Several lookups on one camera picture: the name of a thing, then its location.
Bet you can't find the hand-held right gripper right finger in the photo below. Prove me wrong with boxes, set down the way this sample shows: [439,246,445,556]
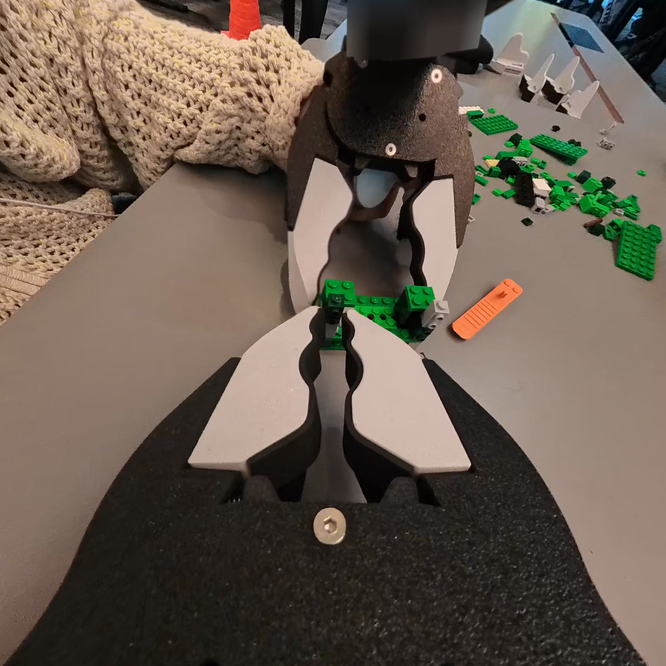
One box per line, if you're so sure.
[342,310,472,504]

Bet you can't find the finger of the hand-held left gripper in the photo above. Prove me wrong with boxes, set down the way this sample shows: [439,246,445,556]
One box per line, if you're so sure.
[409,176,464,310]
[285,155,356,314]

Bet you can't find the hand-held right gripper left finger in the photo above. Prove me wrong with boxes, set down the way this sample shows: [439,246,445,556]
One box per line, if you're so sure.
[187,306,323,503]

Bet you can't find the green lego model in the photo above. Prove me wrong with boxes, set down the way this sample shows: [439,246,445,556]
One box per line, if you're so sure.
[318,278,451,350]

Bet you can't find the long green lego plate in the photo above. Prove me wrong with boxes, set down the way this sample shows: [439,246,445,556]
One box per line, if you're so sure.
[530,134,589,166]

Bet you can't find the pile of loose lego pieces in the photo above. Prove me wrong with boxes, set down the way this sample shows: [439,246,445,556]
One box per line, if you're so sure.
[472,122,648,242]

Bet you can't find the large notched green lego plate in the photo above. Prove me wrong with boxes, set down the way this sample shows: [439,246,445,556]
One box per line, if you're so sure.
[615,221,663,282]

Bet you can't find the person's left hand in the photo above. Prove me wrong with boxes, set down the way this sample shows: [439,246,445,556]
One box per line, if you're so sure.
[353,165,420,223]

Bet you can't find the orange brick separator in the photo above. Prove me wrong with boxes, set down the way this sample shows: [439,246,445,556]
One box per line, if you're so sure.
[451,278,523,340]

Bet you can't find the black padded headset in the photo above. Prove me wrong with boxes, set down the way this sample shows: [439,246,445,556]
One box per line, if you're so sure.
[450,35,495,79]

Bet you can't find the orange ridged cone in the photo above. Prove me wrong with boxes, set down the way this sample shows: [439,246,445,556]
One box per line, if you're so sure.
[221,0,263,40]

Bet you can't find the dark blue mat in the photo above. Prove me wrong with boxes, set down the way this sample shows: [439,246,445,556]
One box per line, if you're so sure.
[562,21,605,54]

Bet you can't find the person's cream knit sweater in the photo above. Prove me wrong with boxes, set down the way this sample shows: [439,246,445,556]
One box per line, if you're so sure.
[0,172,120,326]

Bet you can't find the white cord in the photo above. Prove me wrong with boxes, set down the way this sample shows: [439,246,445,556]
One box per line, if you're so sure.
[0,198,116,216]

